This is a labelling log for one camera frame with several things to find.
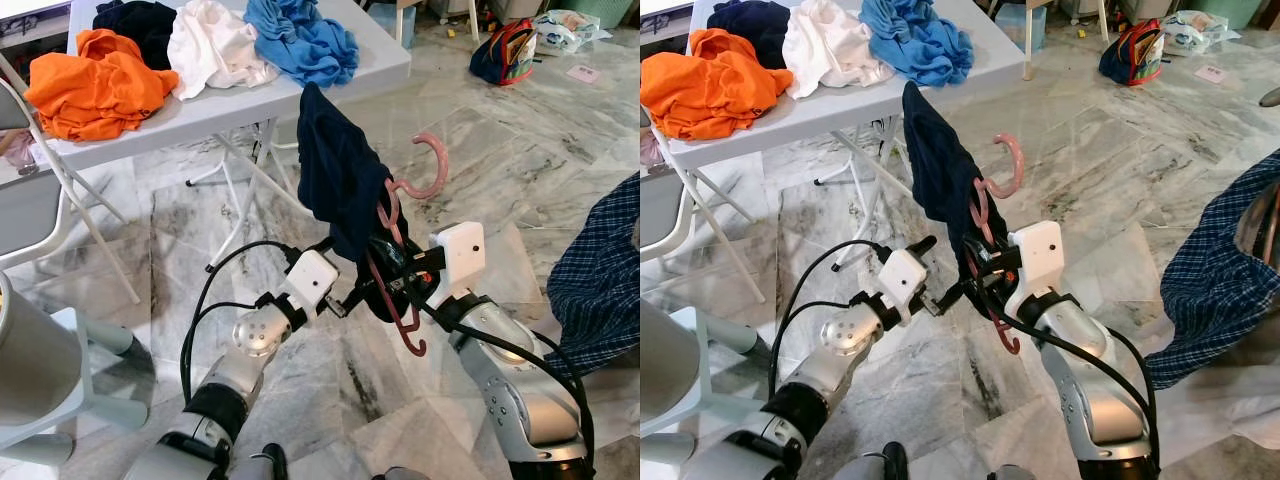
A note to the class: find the light wooden chair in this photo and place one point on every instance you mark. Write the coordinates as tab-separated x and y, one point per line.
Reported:
404	20
1027	40

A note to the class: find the green plastic basket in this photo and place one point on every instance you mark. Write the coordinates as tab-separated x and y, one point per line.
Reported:
605	12
1225	12

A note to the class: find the white plastic bag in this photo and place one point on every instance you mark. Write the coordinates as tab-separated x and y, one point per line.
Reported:
565	30
1195	30

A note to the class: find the dark navy crumpled garment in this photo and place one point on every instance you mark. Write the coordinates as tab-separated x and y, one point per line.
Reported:
145	25
755	25

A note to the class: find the pink paper sheet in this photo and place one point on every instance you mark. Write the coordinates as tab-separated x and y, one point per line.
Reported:
1211	73
583	74

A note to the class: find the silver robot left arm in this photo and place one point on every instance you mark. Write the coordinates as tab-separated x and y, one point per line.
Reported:
845	335
258	335

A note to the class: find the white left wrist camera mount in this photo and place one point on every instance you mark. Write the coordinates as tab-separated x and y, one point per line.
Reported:
312	278
903	280

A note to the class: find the pink cloth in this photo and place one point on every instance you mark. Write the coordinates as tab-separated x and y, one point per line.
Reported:
650	150
15	150

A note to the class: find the white crumpled garment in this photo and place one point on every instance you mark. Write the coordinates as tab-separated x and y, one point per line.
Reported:
830	50
215	50

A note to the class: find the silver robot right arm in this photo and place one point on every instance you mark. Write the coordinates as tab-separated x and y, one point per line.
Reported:
520	400
1095	400

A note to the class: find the robot left leg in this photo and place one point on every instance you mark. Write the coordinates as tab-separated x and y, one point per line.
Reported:
270	465
893	462

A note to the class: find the blue garment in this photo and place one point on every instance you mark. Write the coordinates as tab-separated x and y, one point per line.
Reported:
915	40
300	40

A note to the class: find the orange garment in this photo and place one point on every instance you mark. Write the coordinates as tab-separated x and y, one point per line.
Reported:
95	95
710	95

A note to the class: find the pink plastic clothes hanger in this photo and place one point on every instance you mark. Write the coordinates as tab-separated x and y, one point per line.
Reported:
1018	165
440	165

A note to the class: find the light blue plastic stool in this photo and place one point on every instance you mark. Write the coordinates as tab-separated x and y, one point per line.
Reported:
110	338
720	335

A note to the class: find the red and blue bag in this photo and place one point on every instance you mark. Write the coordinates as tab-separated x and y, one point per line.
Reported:
1125	60
495	60

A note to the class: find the white folding table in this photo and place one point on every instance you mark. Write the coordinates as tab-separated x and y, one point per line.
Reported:
995	50
380	55

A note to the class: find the navy blue shirt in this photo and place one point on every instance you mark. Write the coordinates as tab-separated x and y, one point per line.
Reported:
340	170
945	170

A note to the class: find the blue plaid shirt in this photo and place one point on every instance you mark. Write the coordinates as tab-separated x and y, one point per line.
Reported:
600	280
1200	290

